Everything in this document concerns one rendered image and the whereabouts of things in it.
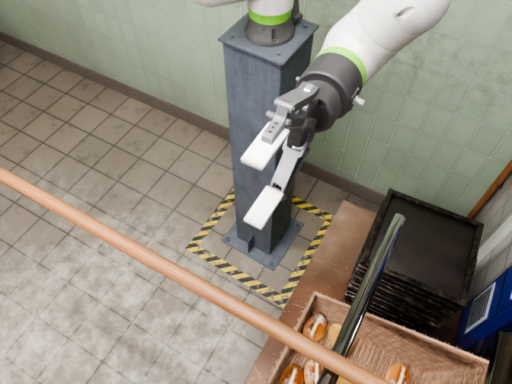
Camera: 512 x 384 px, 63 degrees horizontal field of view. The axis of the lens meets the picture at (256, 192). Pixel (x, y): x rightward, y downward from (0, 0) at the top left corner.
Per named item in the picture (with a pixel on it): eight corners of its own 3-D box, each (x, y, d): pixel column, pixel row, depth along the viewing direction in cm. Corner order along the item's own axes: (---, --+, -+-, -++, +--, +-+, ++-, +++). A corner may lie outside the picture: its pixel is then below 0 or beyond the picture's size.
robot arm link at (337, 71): (302, 88, 73) (308, 43, 65) (365, 112, 69) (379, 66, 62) (286, 110, 70) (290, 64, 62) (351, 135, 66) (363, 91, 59)
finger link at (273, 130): (290, 119, 52) (292, 100, 50) (271, 145, 50) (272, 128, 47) (280, 114, 53) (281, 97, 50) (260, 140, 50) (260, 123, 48)
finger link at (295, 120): (314, 129, 61) (318, 120, 60) (292, 129, 50) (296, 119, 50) (290, 119, 62) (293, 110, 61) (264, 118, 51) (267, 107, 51)
